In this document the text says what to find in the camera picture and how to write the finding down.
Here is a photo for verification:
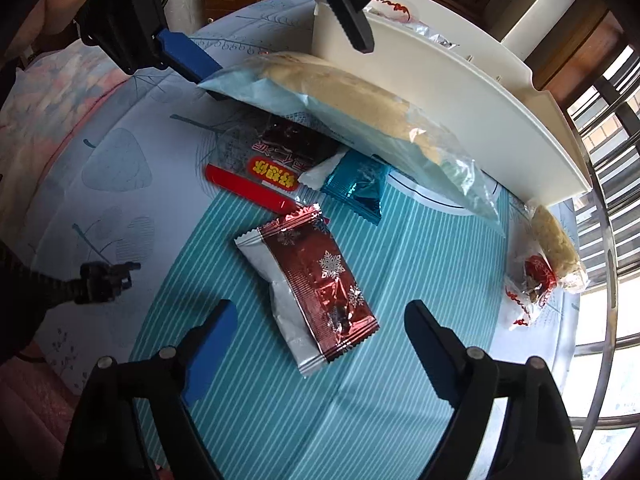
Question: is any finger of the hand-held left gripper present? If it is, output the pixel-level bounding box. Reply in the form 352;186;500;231
300;0;375;53
154;29;227;102

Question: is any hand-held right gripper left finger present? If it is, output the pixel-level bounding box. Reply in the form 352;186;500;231
60;299;239;480

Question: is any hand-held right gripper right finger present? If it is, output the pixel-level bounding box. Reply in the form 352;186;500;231
404;300;583;480

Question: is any red candy clear wrapper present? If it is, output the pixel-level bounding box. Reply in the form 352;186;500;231
504;240;558;332
362;0;416;23

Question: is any long clear cracker packet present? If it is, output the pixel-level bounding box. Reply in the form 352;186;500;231
197;51;502;236

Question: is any red snowflake snack packet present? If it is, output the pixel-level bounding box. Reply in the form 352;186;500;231
234;203;379;378

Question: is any white plastic bin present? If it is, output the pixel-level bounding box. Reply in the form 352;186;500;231
310;0;593;208

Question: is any teal striped mat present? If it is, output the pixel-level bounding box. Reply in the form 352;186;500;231
127;180;511;480

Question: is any clear packet red label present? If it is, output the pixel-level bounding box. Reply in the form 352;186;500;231
204;112;346;213

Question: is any square rice crisp pack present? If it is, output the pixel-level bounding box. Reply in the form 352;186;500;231
527;204;587;293

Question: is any teal foil snack packet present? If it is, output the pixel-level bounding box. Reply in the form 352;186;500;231
298;150;392;227

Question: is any window with metal bars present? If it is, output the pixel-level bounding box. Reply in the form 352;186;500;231
565;45;640;480

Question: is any black cable plug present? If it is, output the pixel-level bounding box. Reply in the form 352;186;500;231
0;240;142;361

